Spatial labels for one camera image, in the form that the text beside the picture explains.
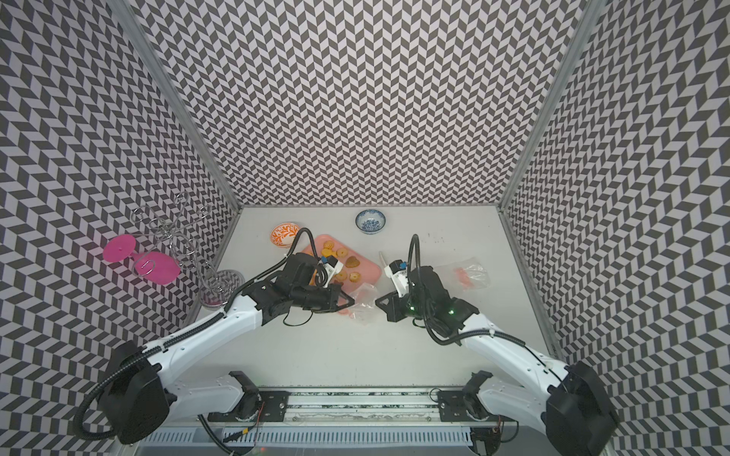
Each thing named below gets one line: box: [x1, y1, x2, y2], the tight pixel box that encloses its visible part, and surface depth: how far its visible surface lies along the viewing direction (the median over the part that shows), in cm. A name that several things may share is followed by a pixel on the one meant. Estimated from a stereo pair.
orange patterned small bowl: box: [269, 222, 301, 248], surface depth 109 cm
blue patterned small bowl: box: [355, 209, 387, 235], surface depth 113 cm
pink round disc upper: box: [102, 233, 136, 263], surface depth 68 cm
